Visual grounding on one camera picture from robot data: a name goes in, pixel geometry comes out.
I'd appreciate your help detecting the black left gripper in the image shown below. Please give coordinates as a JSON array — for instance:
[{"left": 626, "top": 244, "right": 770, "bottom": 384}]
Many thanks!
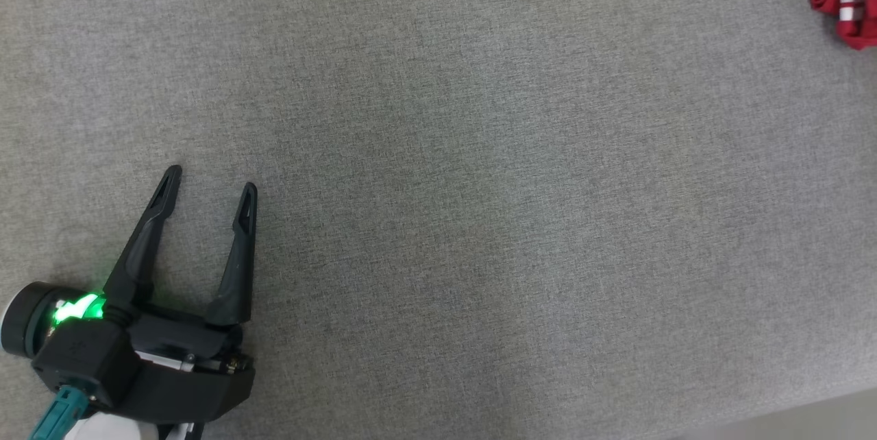
[{"left": 102, "top": 165, "right": 258, "bottom": 426}]

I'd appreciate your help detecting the grey fabric mat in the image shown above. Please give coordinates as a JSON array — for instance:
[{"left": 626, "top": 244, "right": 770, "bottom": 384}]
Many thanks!
[{"left": 0, "top": 0, "right": 877, "bottom": 440}]

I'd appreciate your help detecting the teal cable connector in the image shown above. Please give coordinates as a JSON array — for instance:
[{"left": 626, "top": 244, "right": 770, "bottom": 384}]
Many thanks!
[{"left": 29, "top": 385, "right": 90, "bottom": 440}]

